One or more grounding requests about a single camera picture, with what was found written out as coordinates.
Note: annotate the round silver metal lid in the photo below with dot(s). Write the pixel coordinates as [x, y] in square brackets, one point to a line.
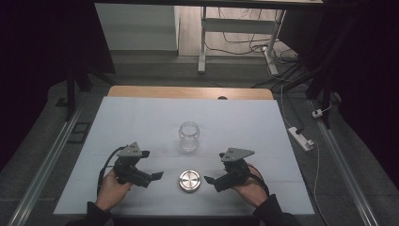
[189, 181]

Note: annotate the black curtain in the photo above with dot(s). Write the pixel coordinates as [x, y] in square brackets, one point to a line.
[360, 62]
[40, 47]

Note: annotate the black floor plate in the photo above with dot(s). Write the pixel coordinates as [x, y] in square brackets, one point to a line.
[79, 132]

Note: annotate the black metal stand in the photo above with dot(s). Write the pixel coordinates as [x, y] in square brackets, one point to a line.
[70, 94]

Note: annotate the person's left hand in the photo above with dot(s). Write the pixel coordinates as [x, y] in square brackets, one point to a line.
[109, 191]

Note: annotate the aluminium floor rail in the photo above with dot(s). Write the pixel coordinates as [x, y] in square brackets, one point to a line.
[345, 175]
[44, 166]

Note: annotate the person's right hand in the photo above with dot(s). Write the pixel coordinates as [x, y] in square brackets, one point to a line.
[251, 191]

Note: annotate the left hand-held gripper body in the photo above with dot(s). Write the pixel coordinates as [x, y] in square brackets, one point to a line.
[130, 166]

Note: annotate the white metal desk frame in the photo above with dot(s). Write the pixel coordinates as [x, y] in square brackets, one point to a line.
[235, 25]

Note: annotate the clear glass jar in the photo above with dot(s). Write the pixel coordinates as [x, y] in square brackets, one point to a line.
[189, 136]

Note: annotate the white power strip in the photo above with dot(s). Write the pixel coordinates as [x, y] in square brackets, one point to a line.
[300, 138]

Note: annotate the small white adapter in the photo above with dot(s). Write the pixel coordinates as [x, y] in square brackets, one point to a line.
[317, 113]

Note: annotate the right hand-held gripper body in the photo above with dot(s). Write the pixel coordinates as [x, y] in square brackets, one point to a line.
[235, 169]

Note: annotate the wooden table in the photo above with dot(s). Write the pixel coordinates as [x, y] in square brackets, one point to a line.
[188, 92]

